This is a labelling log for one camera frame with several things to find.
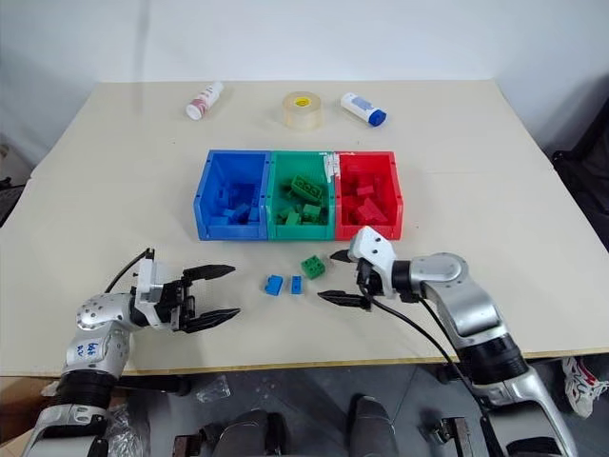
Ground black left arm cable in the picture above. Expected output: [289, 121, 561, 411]
[104, 247, 156, 294]

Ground crumpled clear plastic wrap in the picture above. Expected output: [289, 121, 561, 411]
[105, 407, 147, 457]

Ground large long green block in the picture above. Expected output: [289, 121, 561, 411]
[285, 173, 325, 202]

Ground blue plastic bin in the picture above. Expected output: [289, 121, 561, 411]
[193, 149, 273, 242]

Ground clear tape roll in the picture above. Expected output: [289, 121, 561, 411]
[281, 89, 325, 132]

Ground red plastic bin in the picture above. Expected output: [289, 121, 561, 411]
[333, 150, 404, 241]

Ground brown cardboard box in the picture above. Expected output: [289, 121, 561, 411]
[0, 375, 66, 457]

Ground white torn label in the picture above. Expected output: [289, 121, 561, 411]
[322, 151, 341, 183]

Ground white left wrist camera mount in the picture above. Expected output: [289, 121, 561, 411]
[134, 259, 168, 329]

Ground dark equipment pile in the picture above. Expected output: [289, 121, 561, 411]
[0, 140, 35, 228]

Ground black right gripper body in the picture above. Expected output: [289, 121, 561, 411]
[355, 258, 385, 311]

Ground green square building block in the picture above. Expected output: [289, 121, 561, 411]
[299, 254, 327, 280]

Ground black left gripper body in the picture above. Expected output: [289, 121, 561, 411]
[154, 278, 198, 332]

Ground white red sneaker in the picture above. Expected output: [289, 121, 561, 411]
[560, 356, 609, 420]

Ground black table frame bar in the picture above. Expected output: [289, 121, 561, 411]
[116, 374, 192, 397]

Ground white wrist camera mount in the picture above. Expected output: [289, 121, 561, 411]
[347, 226, 399, 301]
[134, 259, 168, 329]

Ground green plastic bin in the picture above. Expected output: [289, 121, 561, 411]
[265, 149, 337, 241]

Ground white bottle blue cap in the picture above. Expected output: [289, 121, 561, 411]
[340, 91, 388, 129]

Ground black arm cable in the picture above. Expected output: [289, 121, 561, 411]
[369, 293, 494, 429]
[104, 247, 156, 294]

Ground white bottle pink label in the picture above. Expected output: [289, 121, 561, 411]
[185, 81, 226, 121]

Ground small clear plastic bag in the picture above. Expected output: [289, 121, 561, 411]
[196, 374, 233, 404]

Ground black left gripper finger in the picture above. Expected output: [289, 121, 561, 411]
[182, 265, 237, 284]
[182, 308, 242, 335]

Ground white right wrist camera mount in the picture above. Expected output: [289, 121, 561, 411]
[347, 226, 399, 301]

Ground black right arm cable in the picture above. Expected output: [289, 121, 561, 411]
[369, 293, 494, 429]

